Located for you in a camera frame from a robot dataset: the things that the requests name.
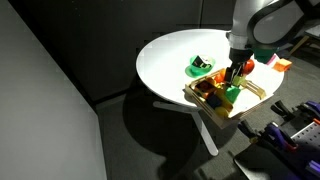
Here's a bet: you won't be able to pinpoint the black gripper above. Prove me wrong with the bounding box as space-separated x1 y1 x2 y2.
225 48 254 83

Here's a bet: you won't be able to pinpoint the yellow lemon fruit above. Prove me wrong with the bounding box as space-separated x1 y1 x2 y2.
214 105 231 119

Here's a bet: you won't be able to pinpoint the light green cube block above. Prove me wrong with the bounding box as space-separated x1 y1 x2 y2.
232 75 248 88

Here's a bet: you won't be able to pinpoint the orange round fruit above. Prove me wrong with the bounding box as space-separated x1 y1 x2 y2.
218 68 229 81

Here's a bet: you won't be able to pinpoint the wooden tray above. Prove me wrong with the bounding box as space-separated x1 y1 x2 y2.
183 67 274 130

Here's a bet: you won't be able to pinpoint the blue cube block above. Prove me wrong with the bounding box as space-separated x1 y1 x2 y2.
206 94 224 109

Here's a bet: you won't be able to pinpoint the pink cube block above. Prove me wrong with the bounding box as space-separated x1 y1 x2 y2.
266 54 278 66

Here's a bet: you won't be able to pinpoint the orange cube block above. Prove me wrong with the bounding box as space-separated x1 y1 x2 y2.
273 58 293 73

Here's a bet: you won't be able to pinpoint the yellow banana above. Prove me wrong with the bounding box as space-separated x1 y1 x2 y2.
215 87 234 111

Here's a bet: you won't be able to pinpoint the colourful printed cube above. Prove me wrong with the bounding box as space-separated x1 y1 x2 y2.
194 80 217 99

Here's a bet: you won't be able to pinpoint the black and white patterned cube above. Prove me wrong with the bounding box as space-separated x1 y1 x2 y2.
193 55 213 70

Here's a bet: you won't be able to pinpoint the green saucer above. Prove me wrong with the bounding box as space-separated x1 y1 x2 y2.
184 64 208 79

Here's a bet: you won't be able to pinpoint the black clamp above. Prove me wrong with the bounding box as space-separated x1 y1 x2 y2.
238 119 268 141
270 99 296 123

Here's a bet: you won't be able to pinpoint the white table base legs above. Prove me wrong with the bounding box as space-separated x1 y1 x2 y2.
153 100 220 157

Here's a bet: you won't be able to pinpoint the wooden furniture leg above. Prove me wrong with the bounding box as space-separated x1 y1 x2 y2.
289 34 311 56

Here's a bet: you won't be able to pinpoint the purple clamp with orange tip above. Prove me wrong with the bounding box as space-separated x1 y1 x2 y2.
265 122 299 153

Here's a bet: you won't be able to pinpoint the grey metal plate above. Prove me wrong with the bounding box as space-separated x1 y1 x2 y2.
233 143 301 180

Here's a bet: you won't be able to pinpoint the black perforated board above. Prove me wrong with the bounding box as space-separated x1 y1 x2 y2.
273 121 320 180

